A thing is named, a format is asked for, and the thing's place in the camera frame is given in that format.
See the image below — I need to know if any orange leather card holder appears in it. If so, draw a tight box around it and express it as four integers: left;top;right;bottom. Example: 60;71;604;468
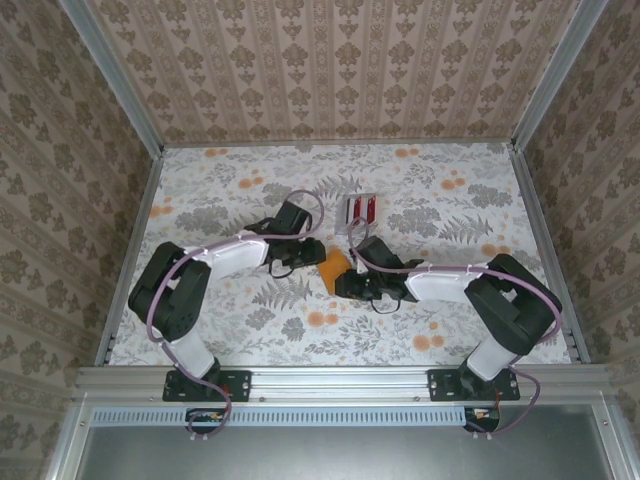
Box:
318;249;351;295

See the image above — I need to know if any small red and white box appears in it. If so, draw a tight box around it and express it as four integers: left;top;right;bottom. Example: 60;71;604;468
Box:
334;192;382;236

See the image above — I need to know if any floral patterned table cover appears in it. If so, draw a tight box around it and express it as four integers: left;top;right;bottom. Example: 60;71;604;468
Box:
107;144;574;369

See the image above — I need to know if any grey metal sheet panel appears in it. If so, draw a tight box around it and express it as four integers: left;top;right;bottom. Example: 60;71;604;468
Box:
79;424;614;480

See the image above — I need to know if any thin black right gripper cable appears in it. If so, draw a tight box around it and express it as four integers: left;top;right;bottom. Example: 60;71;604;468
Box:
369;297;404;315

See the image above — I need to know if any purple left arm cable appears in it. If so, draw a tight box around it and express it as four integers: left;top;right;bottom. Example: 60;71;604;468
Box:
148;190;326;444

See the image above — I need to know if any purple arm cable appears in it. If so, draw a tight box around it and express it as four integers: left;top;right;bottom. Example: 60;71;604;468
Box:
148;190;326;444
348;219;562;442

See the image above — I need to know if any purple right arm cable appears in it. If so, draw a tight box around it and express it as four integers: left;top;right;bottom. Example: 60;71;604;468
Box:
348;219;562;442

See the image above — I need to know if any aluminium front rail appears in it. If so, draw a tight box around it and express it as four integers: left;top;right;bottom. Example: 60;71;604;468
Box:
74;364;615;404

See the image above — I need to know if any aluminium back rail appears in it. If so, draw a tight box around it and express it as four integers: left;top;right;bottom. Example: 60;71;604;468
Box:
160;139;516;149

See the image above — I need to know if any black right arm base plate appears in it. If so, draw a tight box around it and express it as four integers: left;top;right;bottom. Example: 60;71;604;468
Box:
428;368;520;403

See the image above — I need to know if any grey slotted cable duct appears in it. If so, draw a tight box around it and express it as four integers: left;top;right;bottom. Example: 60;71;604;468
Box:
92;405;469;428

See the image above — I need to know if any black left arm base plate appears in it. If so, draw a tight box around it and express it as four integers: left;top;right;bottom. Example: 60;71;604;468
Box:
162;368;252;403

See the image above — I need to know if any aluminium side rail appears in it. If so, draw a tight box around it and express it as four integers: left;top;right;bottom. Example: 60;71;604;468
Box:
93;147;166;369
508;143;594;365

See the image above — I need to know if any black connector with wires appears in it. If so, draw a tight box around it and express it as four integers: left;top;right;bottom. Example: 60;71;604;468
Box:
185;407;227;434
462;405;502;434

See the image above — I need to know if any aluminium corner post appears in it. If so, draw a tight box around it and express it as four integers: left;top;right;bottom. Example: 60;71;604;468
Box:
58;0;166;155
510;0;610;151

